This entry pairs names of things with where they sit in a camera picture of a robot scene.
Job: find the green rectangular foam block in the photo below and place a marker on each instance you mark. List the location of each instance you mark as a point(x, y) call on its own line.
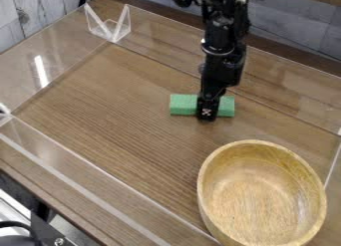
point(184, 105)

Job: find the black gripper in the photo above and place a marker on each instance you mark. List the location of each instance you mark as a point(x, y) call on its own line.
point(221, 74)

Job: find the clear acrylic enclosure wall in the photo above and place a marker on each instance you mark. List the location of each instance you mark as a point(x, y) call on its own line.
point(90, 141)

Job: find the clear acrylic corner bracket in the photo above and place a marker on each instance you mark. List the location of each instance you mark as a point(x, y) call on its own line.
point(111, 30)

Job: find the black metal clamp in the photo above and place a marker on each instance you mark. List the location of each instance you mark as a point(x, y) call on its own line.
point(46, 235)

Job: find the round wooden bowl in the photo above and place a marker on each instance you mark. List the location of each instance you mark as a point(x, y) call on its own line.
point(260, 195)

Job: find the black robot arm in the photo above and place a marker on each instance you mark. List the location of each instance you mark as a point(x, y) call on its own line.
point(226, 23)

